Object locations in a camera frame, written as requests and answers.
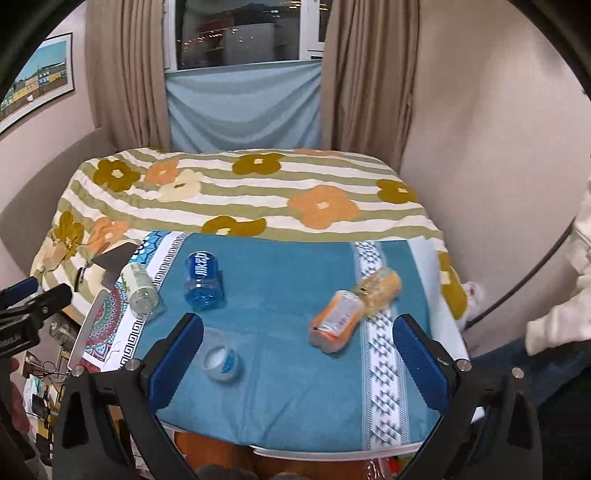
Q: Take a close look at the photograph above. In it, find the white fleece garment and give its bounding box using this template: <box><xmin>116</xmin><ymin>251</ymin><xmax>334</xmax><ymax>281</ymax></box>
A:
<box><xmin>525</xmin><ymin>175</ymin><xmax>591</xmax><ymax>357</ymax></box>

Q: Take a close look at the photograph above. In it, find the black curved cable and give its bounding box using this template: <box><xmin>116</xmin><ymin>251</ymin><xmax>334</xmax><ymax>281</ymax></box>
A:
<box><xmin>462</xmin><ymin>216</ymin><xmax>579</xmax><ymax>331</ymax></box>

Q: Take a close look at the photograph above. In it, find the wall poster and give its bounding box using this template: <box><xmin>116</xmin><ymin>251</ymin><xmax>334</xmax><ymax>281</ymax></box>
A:
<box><xmin>0</xmin><ymin>32</ymin><xmax>75</xmax><ymax>136</ymax></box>

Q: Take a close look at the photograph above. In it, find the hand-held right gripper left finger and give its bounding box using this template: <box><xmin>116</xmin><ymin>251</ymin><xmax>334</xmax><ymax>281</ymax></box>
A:
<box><xmin>53</xmin><ymin>313</ymin><xmax>206</xmax><ymax>480</ymax></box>

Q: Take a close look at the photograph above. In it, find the beige curtain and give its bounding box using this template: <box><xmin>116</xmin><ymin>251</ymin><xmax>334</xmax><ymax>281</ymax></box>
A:
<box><xmin>318</xmin><ymin>0</ymin><xmax>421</xmax><ymax>169</ymax></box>
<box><xmin>84</xmin><ymin>0</ymin><xmax>173</xmax><ymax>151</ymax></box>

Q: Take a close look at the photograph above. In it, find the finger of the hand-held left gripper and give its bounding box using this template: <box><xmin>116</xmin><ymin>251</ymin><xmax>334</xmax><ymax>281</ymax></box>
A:
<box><xmin>0</xmin><ymin>276</ymin><xmax>40</xmax><ymax>309</ymax></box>
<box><xmin>0</xmin><ymin>283</ymin><xmax>74</xmax><ymax>326</ymax></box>

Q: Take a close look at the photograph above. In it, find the person's left hand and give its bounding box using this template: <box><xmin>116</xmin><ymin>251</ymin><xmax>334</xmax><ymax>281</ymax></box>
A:
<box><xmin>0</xmin><ymin>357</ymin><xmax>31</xmax><ymax>437</ymax></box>

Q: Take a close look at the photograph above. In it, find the person's blue jeans leg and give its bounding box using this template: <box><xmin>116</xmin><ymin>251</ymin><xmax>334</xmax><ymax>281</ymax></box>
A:
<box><xmin>466</xmin><ymin>339</ymin><xmax>591</xmax><ymax>480</ymax></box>

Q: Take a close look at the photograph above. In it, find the colourful plastic packet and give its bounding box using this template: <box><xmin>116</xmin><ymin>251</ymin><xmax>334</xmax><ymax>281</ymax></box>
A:
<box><xmin>365</xmin><ymin>455</ymin><xmax>417</xmax><ymax>480</ymax></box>

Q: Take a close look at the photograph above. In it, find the light blue hanging cloth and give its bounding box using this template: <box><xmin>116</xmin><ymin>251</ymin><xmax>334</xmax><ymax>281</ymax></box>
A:
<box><xmin>165</xmin><ymin>60</ymin><xmax>323</xmax><ymax>152</ymax></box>

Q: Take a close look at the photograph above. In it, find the blue patterned cloth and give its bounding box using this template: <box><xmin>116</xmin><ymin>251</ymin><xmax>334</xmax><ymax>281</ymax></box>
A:
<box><xmin>81</xmin><ymin>231</ymin><xmax>472</xmax><ymax>457</ymax></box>

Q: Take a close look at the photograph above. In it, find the window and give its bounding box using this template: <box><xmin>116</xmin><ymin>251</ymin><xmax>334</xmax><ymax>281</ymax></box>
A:
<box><xmin>164</xmin><ymin>0</ymin><xmax>331</xmax><ymax>71</ymax></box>

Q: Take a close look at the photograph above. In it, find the yellowish clear cup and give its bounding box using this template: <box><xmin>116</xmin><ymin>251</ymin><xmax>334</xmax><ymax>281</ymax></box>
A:
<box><xmin>353</xmin><ymin>268</ymin><xmax>402</xmax><ymax>320</ymax></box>

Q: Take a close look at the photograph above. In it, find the orange labelled cup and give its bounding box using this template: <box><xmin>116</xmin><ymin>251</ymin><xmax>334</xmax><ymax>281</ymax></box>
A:
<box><xmin>308</xmin><ymin>290</ymin><xmax>366</xmax><ymax>354</ymax></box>

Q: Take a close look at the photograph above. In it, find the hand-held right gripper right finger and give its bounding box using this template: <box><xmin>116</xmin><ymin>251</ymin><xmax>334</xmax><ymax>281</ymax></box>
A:
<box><xmin>392</xmin><ymin>313</ymin><xmax>543</xmax><ymax>480</ymax></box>

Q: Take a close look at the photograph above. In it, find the floral striped blanket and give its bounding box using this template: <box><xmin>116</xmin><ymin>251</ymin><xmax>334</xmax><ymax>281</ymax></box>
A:
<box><xmin>30</xmin><ymin>147</ymin><xmax>469</xmax><ymax>324</ymax></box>

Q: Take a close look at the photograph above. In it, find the blue plastic cup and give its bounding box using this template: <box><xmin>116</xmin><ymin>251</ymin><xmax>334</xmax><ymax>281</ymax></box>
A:
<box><xmin>184</xmin><ymin>250</ymin><xmax>226</xmax><ymax>309</ymax></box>

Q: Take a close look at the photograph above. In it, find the clear cup with blue label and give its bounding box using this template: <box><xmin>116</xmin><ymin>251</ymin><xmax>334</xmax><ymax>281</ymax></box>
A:
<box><xmin>196</xmin><ymin>327</ymin><xmax>241</xmax><ymax>383</ymax></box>

